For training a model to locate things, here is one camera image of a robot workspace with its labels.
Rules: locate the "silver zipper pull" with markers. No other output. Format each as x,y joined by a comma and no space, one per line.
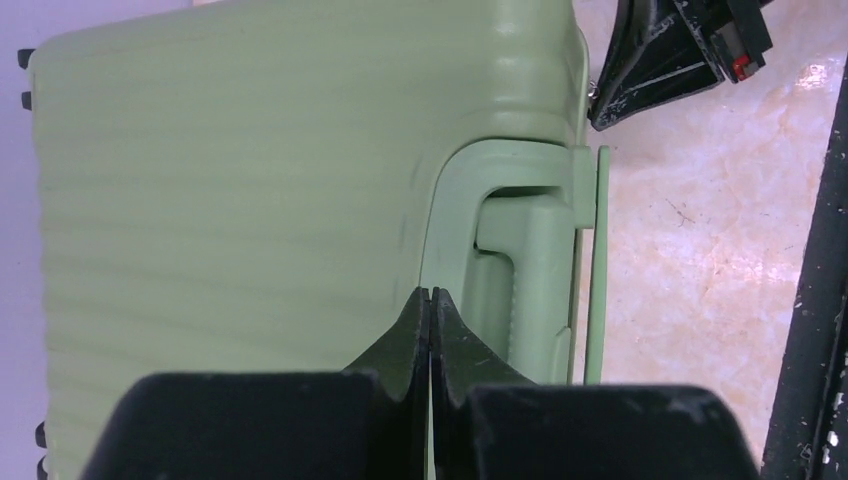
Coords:
592,91

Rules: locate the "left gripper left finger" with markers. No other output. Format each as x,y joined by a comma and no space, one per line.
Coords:
368,420

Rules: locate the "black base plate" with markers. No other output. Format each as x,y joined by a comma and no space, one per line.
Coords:
807,435

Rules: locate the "green suitcase blue lining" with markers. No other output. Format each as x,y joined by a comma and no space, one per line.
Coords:
254,186

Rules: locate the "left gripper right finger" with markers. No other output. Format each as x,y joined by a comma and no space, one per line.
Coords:
491,422

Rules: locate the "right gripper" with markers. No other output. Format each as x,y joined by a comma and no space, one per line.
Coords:
664,51

